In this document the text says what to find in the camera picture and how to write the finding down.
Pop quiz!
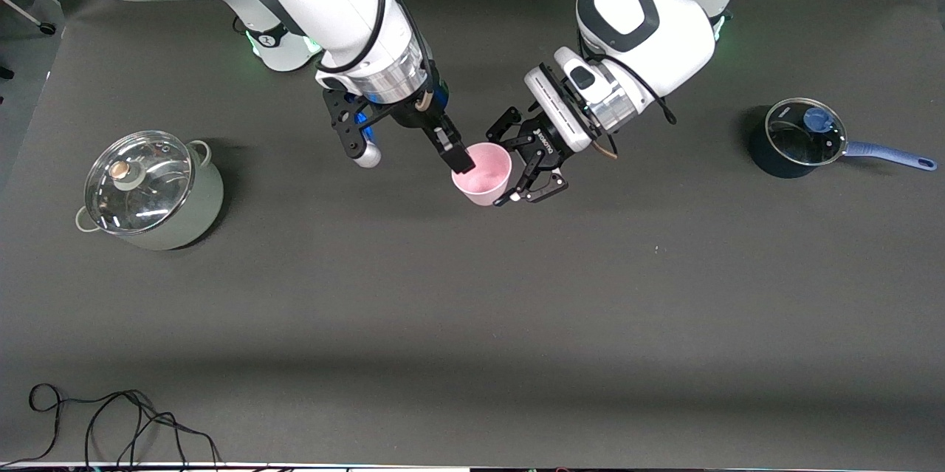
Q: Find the black loose cable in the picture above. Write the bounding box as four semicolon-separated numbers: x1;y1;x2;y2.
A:
85;389;222;467
0;382;148;467

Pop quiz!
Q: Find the thin stand leg black foot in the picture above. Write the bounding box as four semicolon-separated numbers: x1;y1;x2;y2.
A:
0;0;57;35

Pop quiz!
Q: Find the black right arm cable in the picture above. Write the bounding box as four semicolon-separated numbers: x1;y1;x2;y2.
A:
316;0;436;114

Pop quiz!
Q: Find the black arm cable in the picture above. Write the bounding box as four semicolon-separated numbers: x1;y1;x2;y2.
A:
316;0;436;114
580;0;687;126

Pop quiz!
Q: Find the grey-green cooking pot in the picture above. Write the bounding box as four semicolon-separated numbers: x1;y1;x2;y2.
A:
75;131;224;251

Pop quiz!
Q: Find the dark blue saucepan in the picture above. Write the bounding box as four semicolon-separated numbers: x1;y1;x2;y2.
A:
749;98;938;179

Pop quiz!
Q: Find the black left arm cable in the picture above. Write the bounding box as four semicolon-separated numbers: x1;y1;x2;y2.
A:
580;0;687;126

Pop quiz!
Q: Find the glass lid with blue knob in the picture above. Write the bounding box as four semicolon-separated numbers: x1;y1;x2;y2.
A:
765;98;848;166

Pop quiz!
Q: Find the pink plastic cup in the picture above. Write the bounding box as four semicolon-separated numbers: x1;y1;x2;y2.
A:
451;143;513;208

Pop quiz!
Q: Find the glass lid with metal knob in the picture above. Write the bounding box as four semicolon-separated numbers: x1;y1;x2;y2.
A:
84;131;194;235

